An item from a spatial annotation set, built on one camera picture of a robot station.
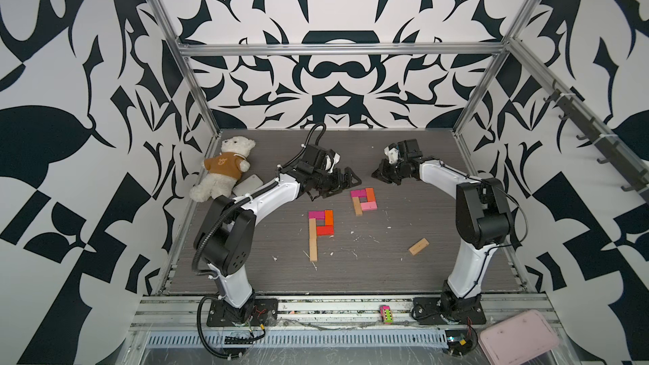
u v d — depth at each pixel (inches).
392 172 33.6
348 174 30.5
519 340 28.3
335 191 30.5
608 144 23.0
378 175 34.7
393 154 36.1
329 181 30.5
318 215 36.8
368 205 37.8
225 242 18.3
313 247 33.8
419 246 34.1
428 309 29.3
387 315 28.1
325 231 35.7
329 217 36.7
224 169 38.7
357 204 37.9
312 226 35.4
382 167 34.3
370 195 39.0
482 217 20.5
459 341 28.0
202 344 27.0
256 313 28.7
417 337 28.1
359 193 39.1
